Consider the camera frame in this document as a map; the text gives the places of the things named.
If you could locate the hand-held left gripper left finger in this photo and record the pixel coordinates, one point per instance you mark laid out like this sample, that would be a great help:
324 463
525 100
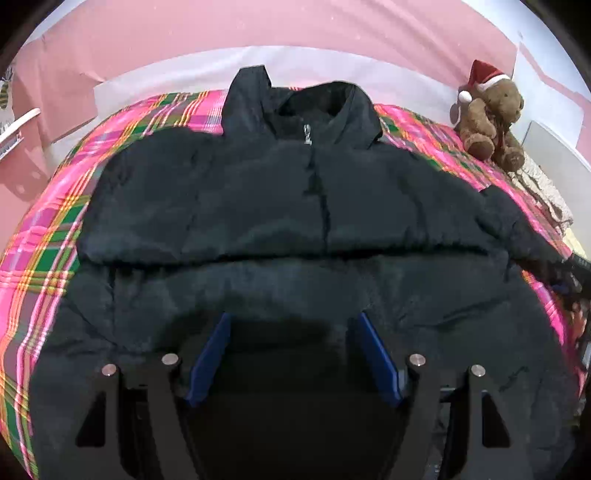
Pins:
210 362

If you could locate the cream lace cloth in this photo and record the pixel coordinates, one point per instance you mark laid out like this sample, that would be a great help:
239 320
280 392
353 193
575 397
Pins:
545 194

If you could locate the black puffer jacket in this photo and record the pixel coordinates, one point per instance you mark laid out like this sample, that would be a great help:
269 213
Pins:
277 207

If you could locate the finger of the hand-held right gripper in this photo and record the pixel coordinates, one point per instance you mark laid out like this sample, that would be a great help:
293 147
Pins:
581 263

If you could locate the white headboard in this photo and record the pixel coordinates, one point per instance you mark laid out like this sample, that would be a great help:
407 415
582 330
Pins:
184 74

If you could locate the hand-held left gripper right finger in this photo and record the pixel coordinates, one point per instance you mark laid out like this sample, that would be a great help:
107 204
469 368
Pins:
378 362

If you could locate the pink plaid blanket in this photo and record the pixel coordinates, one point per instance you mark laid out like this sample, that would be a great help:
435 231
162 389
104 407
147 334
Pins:
46 240

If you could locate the brown teddy bear santa hat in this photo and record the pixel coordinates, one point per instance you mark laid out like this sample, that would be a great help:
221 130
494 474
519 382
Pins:
480 124

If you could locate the white panel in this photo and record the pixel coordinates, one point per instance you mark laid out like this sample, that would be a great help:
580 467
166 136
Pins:
563 157

